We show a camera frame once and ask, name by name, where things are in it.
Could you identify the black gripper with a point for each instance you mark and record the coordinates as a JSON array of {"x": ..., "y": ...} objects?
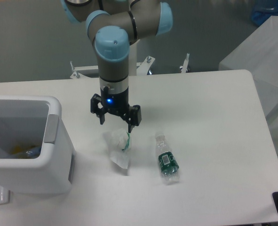
[{"x": 116, "y": 104}]

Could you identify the white plastic wrapper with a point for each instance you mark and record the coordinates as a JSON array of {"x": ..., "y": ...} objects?
[{"x": 119, "y": 145}]

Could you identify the clear bottle with green label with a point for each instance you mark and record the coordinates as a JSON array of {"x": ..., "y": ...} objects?
[{"x": 168, "y": 166}]

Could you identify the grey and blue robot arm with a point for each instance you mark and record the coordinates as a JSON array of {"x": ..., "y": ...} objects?
[{"x": 112, "y": 26}]

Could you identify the white trash can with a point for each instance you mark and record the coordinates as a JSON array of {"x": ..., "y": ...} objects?
[{"x": 35, "y": 121}]

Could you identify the blue plastic bag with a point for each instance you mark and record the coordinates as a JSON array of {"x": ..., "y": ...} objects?
[{"x": 263, "y": 10}]

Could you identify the white clamp bracket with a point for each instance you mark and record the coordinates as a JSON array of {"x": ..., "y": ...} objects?
[{"x": 184, "y": 68}]

